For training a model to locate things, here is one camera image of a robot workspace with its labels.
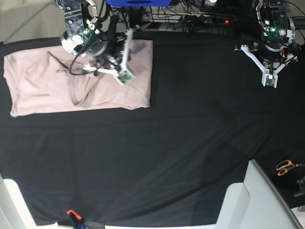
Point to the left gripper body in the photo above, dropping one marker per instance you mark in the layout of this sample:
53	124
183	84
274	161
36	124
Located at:
270	55

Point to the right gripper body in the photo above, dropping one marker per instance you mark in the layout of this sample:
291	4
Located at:
103	48

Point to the pink T-shirt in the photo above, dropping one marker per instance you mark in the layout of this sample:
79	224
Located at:
39	82

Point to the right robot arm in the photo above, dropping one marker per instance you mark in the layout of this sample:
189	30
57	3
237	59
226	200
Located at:
76	13

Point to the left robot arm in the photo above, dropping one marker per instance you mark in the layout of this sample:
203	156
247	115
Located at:
275	48

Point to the blue plastic box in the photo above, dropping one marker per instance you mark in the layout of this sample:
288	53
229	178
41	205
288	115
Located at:
138	3

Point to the white power strip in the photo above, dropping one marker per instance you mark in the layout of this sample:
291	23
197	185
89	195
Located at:
171	17

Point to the black power strip red light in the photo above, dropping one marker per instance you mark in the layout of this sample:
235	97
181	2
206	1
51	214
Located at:
219	20

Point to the black table cloth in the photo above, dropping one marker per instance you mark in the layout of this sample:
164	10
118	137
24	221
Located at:
170	164

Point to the black device right edge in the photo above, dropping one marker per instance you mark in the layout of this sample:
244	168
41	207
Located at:
301	184

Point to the white base block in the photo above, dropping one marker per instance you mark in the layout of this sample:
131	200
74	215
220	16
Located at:
255	203
14	213

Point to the red clip front edge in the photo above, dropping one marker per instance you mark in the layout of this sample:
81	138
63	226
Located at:
71	213

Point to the black table post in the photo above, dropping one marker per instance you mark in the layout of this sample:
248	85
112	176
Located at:
135	17

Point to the orange handled scissors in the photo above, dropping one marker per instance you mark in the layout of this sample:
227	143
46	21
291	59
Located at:
285	166

